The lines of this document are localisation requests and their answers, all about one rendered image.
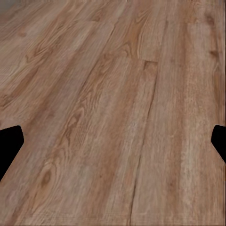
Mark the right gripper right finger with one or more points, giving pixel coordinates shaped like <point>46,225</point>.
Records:
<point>218,139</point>

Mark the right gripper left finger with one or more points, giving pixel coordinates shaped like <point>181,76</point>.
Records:
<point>11,141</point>

